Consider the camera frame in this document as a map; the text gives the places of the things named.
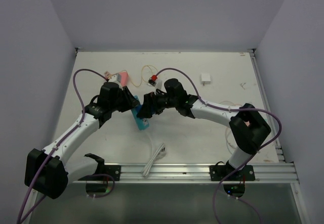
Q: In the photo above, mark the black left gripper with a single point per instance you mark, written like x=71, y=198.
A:
x=130, y=101

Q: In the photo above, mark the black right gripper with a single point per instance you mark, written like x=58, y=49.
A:
x=150, y=104

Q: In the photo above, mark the white usb charger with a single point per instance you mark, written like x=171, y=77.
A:
x=205, y=78

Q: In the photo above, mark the dark blue plug adapter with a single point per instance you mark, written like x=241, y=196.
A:
x=141, y=112

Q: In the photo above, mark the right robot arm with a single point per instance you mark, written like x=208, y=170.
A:
x=248, y=127

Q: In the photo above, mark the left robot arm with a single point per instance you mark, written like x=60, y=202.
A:
x=49, y=171

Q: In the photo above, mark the pink triangular socket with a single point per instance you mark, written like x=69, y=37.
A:
x=122, y=78

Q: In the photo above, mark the yellow plug adapter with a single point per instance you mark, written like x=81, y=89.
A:
x=107, y=75

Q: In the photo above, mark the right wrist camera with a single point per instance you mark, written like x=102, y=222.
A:
x=156, y=83

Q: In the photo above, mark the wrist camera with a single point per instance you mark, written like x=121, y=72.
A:
x=116, y=78
x=156, y=83

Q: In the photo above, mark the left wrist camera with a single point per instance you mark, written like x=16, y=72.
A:
x=116, y=78

